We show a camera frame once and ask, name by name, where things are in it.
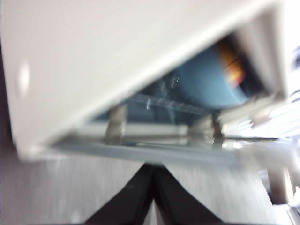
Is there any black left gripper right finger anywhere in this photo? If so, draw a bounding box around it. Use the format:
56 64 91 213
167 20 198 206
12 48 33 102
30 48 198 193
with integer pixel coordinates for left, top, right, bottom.
153 164 221 222

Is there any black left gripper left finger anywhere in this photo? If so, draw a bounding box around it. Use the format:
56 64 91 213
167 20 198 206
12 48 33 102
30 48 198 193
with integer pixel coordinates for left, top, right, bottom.
84 164 154 222

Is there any blue ribbed bowl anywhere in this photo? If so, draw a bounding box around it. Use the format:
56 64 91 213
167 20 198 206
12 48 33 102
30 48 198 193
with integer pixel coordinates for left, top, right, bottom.
175 44 249 110

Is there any red yellow apple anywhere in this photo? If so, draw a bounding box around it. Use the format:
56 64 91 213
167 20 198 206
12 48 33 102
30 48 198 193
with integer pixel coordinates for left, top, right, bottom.
219 38 247 89

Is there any cream Toshiba toaster oven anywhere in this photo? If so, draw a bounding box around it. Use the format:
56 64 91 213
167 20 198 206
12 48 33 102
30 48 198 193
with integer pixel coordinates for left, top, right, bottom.
0 0 300 165

